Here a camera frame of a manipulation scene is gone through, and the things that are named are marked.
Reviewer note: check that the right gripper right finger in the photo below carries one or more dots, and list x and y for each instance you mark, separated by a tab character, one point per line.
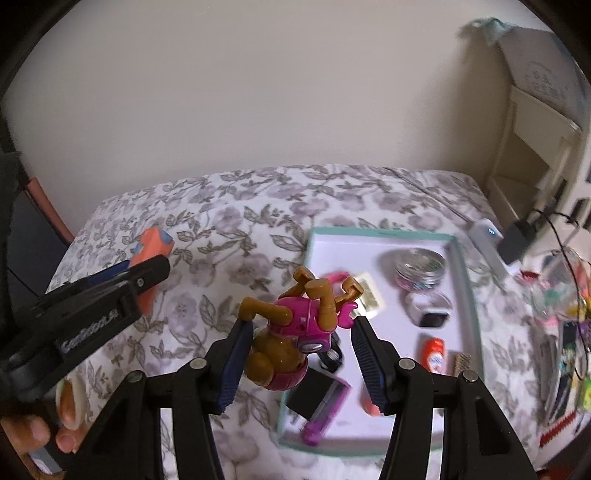
378	360

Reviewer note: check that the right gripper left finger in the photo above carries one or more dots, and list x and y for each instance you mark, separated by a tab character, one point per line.
225	364

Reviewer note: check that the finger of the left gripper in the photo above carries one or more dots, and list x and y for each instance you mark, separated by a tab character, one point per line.
108	273
145	277

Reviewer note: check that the salmon blue phone case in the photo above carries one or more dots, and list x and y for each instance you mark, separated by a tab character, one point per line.
152	242

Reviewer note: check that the black toy car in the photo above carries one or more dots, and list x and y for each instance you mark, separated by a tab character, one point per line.
332	360

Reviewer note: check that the purple plastic case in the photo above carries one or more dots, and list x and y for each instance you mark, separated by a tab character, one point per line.
320	413

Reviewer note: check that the orange Lion bottle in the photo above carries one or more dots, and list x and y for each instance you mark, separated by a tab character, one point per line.
433	356

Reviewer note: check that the cream hair claw clip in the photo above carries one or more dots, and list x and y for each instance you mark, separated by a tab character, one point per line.
371	303

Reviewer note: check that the white smartwatch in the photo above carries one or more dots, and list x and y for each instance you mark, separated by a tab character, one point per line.
428	309

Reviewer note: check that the black small box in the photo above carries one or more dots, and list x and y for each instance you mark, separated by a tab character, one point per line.
307	396

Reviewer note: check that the pink brown dog toy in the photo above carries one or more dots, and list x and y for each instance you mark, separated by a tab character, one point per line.
299	323

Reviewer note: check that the black gold patterned box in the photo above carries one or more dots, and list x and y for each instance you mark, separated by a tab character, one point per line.
462	362

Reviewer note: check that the pink watch band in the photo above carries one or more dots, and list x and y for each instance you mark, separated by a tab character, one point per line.
337	279

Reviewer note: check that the round metal tin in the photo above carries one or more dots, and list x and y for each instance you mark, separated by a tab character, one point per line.
419	269

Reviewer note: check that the person left hand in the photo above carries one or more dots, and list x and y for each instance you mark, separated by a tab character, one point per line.
30	432

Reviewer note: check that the teal white tray box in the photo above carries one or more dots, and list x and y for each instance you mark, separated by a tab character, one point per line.
354	433

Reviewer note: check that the floral grey white blanket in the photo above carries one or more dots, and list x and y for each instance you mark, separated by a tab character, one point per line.
242	233

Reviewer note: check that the white power strip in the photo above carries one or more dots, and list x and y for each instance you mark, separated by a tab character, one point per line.
486	238

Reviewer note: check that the grey hair clip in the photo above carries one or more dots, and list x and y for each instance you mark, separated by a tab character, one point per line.
548	368

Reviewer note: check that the black power adapter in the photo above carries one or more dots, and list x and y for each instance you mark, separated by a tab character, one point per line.
516	240

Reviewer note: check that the clear glass cup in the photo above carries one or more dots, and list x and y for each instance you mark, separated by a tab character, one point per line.
558	291

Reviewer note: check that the black smartphone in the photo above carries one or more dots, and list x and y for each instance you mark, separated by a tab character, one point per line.
565	366

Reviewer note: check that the paper sheet on shelf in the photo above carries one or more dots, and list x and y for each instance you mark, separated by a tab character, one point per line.
541	65

